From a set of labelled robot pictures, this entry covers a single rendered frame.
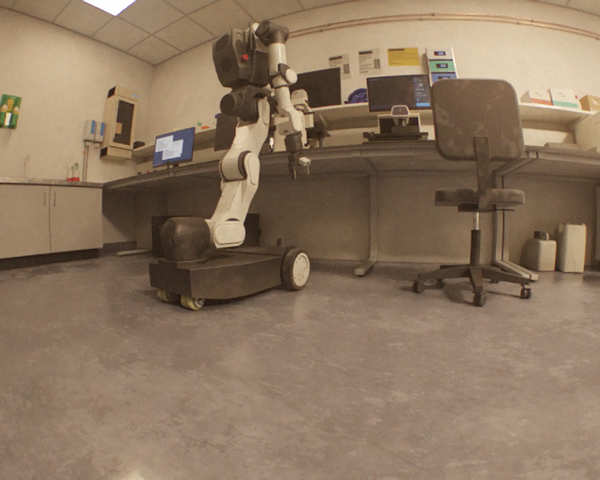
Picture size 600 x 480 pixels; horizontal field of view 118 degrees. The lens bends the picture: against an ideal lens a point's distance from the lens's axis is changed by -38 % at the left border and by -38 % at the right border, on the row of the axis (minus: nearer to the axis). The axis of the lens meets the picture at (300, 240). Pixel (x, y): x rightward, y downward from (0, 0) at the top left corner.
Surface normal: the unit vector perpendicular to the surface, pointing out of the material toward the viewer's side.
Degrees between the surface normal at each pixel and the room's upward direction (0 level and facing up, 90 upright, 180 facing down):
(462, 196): 90
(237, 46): 92
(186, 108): 90
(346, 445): 0
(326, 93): 86
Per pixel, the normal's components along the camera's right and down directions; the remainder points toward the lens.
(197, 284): 0.65, 0.05
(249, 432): 0.00, -1.00
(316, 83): -0.37, 0.00
